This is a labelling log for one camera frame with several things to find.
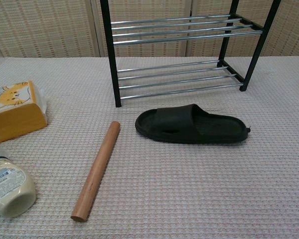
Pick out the black shoe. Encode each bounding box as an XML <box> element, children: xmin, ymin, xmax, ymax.
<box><xmin>135</xmin><ymin>104</ymin><xmax>251</xmax><ymax>145</ymax></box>

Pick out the black metal shoe rack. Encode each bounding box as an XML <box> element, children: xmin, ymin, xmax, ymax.
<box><xmin>99</xmin><ymin>0</ymin><xmax>282</xmax><ymax>108</ymax></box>

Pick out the wooden rolling pin stick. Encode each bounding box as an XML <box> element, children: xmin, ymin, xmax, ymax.
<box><xmin>70</xmin><ymin>120</ymin><xmax>121</xmax><ymax>223</ymax></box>

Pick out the white woven tablecloth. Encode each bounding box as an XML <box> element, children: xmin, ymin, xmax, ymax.
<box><xmin>0</xmin><ymin>56</ymin><xmax>299</xmax><ymax>239</ymax></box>

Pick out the yellow cat print tissue pack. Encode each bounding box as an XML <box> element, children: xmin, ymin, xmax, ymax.
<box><xmin>0</xmin><ymin>80</ymin><xmax>48</xmax><ymax>147</ymax></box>

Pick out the beige woven folding screen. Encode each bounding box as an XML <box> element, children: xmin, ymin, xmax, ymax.
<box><xmin>0</xmin><ymin>0</ymin><xmax>299</xmax><ymax>60</ymax></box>

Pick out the cream mayonnaise squeeze bottle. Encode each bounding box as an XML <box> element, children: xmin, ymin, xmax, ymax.
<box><xmin>0</xmin><ymin>146</ymin><xmax>37</xmax><ymax>219</ymax></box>

